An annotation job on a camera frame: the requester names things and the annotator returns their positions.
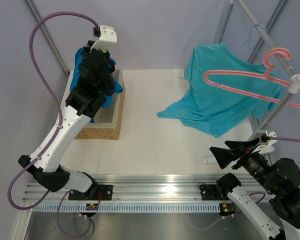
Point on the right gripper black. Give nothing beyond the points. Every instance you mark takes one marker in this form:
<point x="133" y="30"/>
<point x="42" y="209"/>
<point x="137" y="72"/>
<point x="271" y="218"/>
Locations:
<point x="225" y="156"/>

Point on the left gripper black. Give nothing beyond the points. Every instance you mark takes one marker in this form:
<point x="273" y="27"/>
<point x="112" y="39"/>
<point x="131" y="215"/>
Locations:
<point x="106" y="55"/>

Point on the dark blue t shirt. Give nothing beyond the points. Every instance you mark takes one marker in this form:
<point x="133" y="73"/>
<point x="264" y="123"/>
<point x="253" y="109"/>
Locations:
<point x="84" y="101"/>

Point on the pink plastic hanger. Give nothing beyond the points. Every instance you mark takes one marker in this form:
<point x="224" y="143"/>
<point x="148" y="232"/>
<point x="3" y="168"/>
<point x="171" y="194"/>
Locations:
<point x="255" y="84"/>

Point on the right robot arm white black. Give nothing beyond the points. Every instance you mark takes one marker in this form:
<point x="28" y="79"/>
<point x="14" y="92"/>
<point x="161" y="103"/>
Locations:
<point x="280" y="180"/>

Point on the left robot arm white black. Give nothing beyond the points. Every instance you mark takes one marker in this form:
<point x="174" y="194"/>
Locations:
<point x="44" y="164"/>

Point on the light teal t shirt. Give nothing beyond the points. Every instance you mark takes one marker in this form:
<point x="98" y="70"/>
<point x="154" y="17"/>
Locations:
<point x="209" y="109"/>

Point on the wicker basket with liner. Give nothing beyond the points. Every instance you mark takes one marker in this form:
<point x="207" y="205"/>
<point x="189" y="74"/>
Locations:
<point x="107" y="121"/>

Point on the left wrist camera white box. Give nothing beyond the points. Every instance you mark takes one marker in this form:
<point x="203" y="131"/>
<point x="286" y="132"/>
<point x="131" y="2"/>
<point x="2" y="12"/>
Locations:
<point x="107" y="40"/>

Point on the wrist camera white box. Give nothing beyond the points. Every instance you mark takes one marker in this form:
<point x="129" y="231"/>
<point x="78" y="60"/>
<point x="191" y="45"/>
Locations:
<point x="107" y="40"/>
<point x="265" y="144"/>

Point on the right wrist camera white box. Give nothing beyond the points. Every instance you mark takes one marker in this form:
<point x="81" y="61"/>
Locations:
<point x="265" y="144"/>

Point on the grey metal frame post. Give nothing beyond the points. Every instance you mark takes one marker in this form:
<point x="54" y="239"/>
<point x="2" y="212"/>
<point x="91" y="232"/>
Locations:
<point x="47" y="36"/>

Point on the aluminium mounting rail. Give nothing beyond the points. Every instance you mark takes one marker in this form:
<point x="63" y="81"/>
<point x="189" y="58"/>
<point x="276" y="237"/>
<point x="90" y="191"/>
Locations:
<point x="146" y="188"/>

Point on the slotted white cable duct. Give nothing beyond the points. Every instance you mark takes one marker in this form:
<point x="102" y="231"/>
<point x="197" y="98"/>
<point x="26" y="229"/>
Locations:
<point x="198" y="207"/>

